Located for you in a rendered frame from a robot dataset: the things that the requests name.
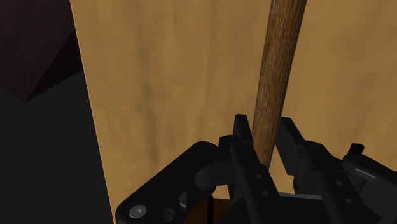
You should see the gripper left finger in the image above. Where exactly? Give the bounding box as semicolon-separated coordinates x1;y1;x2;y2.
115;114;281;224

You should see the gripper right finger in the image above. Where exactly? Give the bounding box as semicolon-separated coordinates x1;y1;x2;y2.
275;117;397;224

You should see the brown wooden stick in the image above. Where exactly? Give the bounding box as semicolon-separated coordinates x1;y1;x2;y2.
251;0;309;170

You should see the light wooden table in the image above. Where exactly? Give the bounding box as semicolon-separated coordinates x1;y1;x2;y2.
69;0;397;224

